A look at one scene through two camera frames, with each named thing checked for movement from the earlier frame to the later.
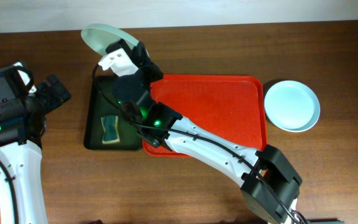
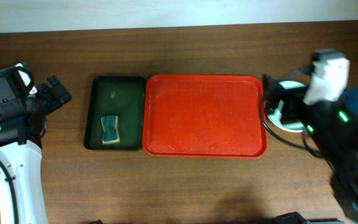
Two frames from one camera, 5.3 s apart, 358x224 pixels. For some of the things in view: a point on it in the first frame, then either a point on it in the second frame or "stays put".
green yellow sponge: (110, 134) stays put
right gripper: (142, 63) → (266, 85)
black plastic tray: (103, 101) stays put
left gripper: (55, 90) stays put
